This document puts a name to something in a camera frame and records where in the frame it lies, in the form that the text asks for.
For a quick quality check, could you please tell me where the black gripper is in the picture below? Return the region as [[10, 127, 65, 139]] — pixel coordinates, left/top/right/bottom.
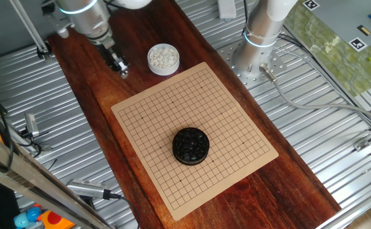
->
[[98, 40, 130, 80]]

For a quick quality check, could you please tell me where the beige go board mat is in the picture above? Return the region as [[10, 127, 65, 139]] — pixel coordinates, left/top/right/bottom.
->
[[111, 61, 280, 221]]

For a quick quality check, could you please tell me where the grey board with markers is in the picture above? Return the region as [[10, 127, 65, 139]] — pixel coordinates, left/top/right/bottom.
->
[[301, 0, 371, 53]]

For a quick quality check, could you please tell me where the dark red wooden plank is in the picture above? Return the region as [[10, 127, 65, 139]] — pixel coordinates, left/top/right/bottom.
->
[[47, 0, 342, 229]]

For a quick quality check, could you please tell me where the white bowl of white stones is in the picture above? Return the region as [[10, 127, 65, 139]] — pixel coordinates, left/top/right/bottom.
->
[[147, 43, 180, 76]]

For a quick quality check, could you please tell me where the black bowl of black stones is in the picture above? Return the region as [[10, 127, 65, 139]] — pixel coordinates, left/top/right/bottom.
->
[[172, 127, 210, 166]]

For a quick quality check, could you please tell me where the white power strip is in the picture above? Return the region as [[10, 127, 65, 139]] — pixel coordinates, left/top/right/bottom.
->
[[217, 0, 238, 20]]

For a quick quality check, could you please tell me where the silver robot mounting plate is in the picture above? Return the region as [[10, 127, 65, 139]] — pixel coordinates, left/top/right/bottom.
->
[[219, 41, 288, 90]]

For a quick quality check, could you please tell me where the orange box with red button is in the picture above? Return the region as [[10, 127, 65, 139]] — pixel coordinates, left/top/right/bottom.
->
[[37, 209, 76, 229]]

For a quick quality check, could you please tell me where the blue plastic toy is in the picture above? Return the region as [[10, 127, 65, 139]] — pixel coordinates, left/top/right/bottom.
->
[[13, 205, 43, 229]]

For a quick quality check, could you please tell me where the green patterned mat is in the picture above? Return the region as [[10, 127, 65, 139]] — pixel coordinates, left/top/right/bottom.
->
[[283, 0, 371, 98]]

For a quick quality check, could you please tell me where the wrist camera on silver bracket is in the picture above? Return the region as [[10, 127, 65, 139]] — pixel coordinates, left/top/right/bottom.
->
[[41, 2, 71, 39]]

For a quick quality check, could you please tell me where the small silver exterior camera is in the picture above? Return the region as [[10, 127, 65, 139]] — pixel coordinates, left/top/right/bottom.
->
[[24, 113, 40, 138]]

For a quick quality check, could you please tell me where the ribbed silver exterior camera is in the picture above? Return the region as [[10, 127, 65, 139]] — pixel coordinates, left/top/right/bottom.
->
[[65, 178, 112, 200]]

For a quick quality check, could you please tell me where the aluminium camera stand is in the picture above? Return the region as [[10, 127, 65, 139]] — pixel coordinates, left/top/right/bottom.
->
[[6, 122, 52, 153]]

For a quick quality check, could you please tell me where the black camera cable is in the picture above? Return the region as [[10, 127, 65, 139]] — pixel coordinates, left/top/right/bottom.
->
[[104, 190, 141, 229]]

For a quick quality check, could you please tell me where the large aluminium frame beam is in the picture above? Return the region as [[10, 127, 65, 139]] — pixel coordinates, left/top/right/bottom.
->
[[0, 127, 116, 229]]

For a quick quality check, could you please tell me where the grey cable with metal plug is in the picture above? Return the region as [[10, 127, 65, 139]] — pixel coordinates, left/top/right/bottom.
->
[[259, 62, 371, 127]]

